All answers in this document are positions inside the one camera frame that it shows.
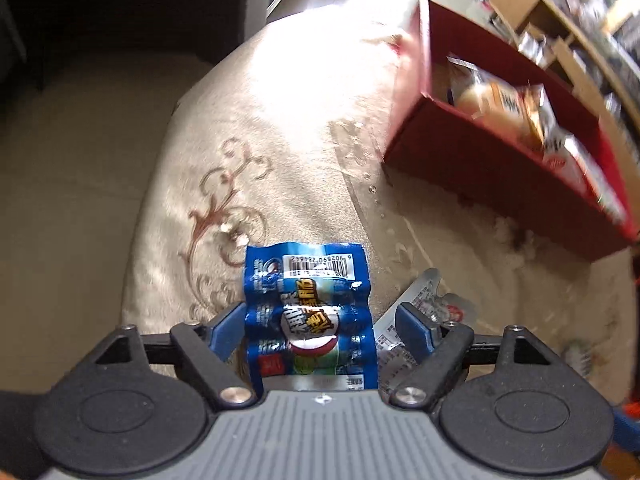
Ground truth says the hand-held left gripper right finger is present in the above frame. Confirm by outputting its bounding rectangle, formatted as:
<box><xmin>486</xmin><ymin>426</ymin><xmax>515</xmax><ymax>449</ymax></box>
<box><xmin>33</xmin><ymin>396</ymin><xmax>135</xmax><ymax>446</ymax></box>
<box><xmin>390</xmin><ymin>304</ymin><xmax>553</xmax><ymax>409</ymax></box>

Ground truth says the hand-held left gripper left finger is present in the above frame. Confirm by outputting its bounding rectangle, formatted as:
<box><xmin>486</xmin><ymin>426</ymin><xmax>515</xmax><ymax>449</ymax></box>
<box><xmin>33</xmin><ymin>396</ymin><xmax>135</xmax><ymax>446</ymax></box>
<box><xmin>92</xmin><ymin>302</ymin><xmax>256</xmax><ymax>409</ymax></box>

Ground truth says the red and silver snack packet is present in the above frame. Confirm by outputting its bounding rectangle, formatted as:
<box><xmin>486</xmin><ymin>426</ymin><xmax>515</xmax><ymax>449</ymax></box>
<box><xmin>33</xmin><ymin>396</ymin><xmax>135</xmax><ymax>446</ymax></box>
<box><xmin>372</xmin><ymin>268</ymin><xmax>476</xmax><ymax>401</ymax></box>

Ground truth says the blue snack packet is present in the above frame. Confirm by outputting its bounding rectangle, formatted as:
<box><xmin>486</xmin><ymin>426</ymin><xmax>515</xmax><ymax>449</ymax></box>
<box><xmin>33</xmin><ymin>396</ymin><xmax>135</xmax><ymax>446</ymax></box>
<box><xmin>242</xmin><ymin>241</ymin><xmax>379</xmax><ymax>392</ymax></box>

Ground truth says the red cardboard box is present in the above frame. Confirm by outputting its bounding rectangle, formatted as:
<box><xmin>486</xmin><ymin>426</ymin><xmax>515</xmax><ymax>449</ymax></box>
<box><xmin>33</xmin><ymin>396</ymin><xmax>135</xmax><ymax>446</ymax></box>
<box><xmin>382</xmin><ymin>0</ymin><xmax>638</xmax><ymax>262</ymax></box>

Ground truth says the white packet with red logo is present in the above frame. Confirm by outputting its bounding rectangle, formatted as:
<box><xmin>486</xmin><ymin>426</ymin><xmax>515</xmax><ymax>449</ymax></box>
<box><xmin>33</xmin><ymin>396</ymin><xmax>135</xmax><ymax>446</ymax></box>
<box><xmin>542</xmin><ymin>132</ymin><xmax>601</xmax><ymax>201</ymax></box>

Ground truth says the clear bread packet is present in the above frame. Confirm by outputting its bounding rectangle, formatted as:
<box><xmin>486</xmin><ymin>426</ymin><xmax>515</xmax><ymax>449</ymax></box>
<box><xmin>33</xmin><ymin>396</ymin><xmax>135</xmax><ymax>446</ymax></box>
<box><xmin>447</xmin><ymin>55</ymin><xmax>543</xmax><ymax>146</ymax></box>

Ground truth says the clear fried snack packet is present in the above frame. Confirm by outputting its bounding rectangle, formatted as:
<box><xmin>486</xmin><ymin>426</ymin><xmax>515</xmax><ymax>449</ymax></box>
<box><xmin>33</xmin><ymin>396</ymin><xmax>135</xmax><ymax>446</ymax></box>
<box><xmin>520</xmin><ymin>85</ymin><xmax>556</xmax><ymax>151</ymax></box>

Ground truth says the beige floral tablecloth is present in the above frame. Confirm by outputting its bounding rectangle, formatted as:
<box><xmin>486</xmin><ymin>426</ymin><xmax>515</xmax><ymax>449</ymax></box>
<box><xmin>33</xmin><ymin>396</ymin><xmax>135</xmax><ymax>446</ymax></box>
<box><xmin>120</xmin><ymin>0</ymin><xmax>640</xmax><ymax>411</ymax></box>

